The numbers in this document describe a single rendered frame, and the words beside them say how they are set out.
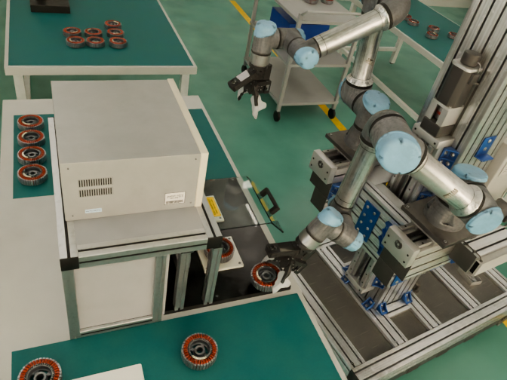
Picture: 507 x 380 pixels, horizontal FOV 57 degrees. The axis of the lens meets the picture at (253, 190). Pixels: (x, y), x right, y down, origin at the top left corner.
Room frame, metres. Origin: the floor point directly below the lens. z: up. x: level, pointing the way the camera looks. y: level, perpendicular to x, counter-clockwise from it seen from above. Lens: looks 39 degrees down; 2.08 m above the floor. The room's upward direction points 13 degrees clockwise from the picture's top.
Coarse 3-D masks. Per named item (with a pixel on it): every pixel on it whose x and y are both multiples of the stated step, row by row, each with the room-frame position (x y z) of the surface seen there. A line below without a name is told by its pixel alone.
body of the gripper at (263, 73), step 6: (252, 66) 1.62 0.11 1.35; (258, 66) 1.62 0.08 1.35; (270, 66) 1.66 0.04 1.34; (258, 72) 1.63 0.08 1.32; (264, 72) 1.65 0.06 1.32; (270, 72) 1.66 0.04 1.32; (258, 78) 1.64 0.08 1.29; (264, 78) 1.65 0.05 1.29; (246, 84) 1.64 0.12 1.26; (252, 84) 1.61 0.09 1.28; (258, 84) 1.62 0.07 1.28; (264, 84) 1.63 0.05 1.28; (270, 84) 1.65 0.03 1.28; (252, 90) 1.60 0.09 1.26; (258, 90) 1.63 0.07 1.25; (264, 90) 1.64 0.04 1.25
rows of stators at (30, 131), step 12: (24, 120) 1.74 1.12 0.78; (36, 120) 1.77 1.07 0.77; (24, 132) 1.64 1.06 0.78; (36, 132) 1.66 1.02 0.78; (24, 144) 1.57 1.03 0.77; (36, 144) 1.59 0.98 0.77; (24, 156) 1.48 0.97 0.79; (36, 156) 1.52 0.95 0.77; (24, 168) 1.41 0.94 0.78; (36, 168) 1.43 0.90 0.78; (24, 180) 1.34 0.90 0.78; (36, 180) 1.36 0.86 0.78
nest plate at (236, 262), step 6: (198, 252) 1.18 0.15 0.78; (234, 252) 1.22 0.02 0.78; (204, 258) 1.15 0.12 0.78; (234, 258) 1.19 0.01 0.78; (240, 258) 1.19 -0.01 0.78; (204, 264) 1.13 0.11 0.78; (222, 264) 1.15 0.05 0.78; (228, 264) 1.15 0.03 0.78; (234, 264) 1.16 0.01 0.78; (240, 264) 1.16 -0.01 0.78; (204, 270) 1.10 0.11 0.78; (222, 270) 1.13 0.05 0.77
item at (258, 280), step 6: (258, 264) 1.14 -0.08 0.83; (264, 264) 1.14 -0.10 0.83; (270, 264) 1.15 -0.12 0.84; (252, 270) 1.11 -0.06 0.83; (258, 270) 1.12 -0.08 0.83; (264, 270) 1.13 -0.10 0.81; (270, 270) 1.13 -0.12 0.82; (276, 270) 1.13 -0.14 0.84; (252, 276) 1.09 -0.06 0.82; (258, 276) 1.09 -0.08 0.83; (264, 276) 1.11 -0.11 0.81; (270, 276) 1.10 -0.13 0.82; (276, 276) 1.10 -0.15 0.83; (252, 282) 1.07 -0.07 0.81; (258, 282) 1.06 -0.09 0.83; (264, 282) 1.06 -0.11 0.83; (270, 282) 1.07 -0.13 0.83; (258, 288) 1.05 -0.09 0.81; (264, 288) 1.06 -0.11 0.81; (270, 288) 1.05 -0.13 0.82
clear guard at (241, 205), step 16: (208, 192) 1.19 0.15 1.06; (224, 192) 1.21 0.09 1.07; (240, 192) 1.23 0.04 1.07; (256, 192) 1.25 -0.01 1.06; (224, 208) 1.13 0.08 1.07; (240, 208) 1.15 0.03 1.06; (256, 208) 1.17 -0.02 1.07; (224, 224) 1.06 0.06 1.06; (240, 224) 1.08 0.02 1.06; (256, 224) 1.09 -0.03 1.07; (272, 224) 1.12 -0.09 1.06
